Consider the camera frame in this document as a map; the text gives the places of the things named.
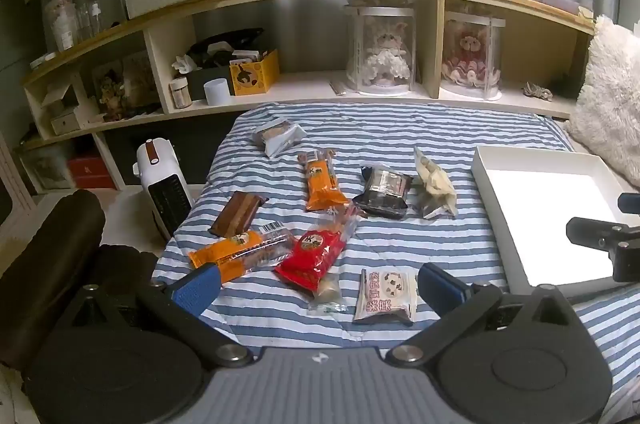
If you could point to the orange snack packet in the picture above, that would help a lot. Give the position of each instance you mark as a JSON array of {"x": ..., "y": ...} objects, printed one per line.
[
  {"x": 225, "y": 254},
  {"x": 320, "y": 184}
]

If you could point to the blue white striped blanket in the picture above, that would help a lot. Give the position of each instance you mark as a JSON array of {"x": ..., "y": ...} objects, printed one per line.
[{"x": 450, "y": 244}]

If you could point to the small white drawer box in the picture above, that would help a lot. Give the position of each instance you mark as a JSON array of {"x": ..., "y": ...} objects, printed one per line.
[{"x": 65, "y": 123}]

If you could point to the red snack packet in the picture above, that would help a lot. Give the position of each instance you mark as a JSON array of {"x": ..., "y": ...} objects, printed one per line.
[{"x": 312, "y": 256}]

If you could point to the framed picture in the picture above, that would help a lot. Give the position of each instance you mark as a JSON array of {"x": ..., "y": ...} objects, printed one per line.
[{"x": 142, "y": 71}]

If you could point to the white spotted snack packet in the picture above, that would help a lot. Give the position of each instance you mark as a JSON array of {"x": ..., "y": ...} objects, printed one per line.
[{"x": 387, "y": 294}]

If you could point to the brown bear figurine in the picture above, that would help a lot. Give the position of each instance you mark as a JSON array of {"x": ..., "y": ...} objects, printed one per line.
[{"x": 111, "y": 96}]

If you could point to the white paper tissue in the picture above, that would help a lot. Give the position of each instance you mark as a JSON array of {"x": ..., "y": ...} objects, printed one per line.
[{"x": 184, "y": 65}]

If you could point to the dark brown cushion roll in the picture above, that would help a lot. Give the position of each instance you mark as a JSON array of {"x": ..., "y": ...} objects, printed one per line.
[{"x": 50, "y": 254}]

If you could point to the white electric heater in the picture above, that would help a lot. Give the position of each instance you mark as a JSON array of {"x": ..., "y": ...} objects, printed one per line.
[{"x": 160, "y": 174}]

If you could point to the red box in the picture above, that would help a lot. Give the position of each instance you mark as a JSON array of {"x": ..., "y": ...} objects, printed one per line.
[{"x": 92, "y": 173}]

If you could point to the small lidded jar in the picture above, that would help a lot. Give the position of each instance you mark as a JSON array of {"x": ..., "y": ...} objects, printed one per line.
[{"x": 181, "y": 94}]

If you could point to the dark cloth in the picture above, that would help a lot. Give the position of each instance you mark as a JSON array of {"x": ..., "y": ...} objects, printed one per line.
[{"x": 125, "y": 266}]

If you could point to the white shallow cardboard box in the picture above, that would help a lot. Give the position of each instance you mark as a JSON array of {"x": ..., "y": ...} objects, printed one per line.
[{"x": 540, "y": 214}]

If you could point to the black bag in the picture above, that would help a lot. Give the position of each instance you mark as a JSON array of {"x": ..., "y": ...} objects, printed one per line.
[{"x": 225, "y": 44}]

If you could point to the brown snack packet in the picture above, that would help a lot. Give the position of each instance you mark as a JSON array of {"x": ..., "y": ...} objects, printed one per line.
[{"x": 237, "y": 214}]

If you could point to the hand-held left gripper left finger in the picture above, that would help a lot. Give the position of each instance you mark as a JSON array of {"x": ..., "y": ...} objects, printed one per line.
[{"x": 197, "y": 290}]

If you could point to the red-dress doll in clear case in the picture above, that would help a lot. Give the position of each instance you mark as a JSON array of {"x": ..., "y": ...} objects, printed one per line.
[{"x": 470, "y": 54}]

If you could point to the white cup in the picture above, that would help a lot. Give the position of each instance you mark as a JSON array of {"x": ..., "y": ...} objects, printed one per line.
[{"x": 218, "y": 91}]

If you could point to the white-dress doll in clear case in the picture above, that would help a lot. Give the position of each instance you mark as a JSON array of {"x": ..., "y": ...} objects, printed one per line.
[{"x": 385, "y": 49}]

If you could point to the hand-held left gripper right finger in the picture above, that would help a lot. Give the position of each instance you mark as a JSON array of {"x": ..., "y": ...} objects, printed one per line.
[{"x": 442, "y": 289}]

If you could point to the small grey ornament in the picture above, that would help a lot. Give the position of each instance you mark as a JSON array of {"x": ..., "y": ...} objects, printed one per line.
[{"x": 539, "y": 92}]

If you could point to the yellow cardboard box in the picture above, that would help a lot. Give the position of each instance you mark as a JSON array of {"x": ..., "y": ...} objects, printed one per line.
[{"x": 255, "y": 76}]

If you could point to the clear glass jar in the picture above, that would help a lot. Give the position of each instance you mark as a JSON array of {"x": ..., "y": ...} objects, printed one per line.
[{"x": 62, "y": 24}]

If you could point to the flat pink item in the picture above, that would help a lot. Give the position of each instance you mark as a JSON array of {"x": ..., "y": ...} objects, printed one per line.
[{"x": 560, "y": 2}]

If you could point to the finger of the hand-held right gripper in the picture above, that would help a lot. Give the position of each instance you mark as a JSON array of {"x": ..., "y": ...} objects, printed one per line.
[
  {"x": 630, "y": 203},
  {"x": 592, "y": 231}
]

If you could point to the grey white snack packet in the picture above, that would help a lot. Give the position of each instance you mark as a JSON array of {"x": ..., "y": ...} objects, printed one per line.
[{"x": 277, "y": 136}]

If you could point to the dark tissue box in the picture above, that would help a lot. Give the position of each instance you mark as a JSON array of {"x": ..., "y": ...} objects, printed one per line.
[{"x": 205, "y": 84}]

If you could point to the black snack packet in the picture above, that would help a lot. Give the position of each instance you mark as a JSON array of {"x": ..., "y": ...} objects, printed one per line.
[{"x": 382, "y": 194}]

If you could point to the cream gold-patterned snack packet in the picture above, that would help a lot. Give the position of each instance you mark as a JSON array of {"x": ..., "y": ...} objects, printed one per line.
[{"x": 432, "y": 179}]

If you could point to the fluffy cream pillow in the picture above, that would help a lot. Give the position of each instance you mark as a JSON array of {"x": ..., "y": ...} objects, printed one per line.
[{"x": 610, "y": 94}]

